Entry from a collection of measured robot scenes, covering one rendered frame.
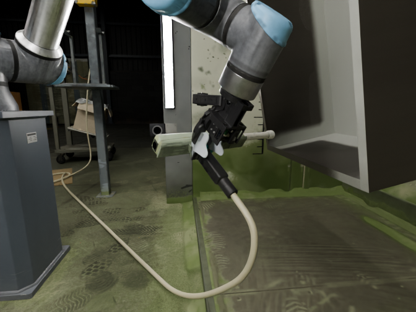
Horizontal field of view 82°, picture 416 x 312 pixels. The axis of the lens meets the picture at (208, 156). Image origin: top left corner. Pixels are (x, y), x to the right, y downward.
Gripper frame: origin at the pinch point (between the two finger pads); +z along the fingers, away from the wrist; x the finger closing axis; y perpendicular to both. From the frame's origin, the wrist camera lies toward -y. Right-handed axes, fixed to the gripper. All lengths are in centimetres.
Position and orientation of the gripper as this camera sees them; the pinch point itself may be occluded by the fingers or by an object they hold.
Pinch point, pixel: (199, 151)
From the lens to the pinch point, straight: 66.5
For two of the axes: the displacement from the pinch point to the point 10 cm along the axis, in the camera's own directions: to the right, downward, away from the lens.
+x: 7.6, -1.0, 6.5
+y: 5.3, 6.7, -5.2
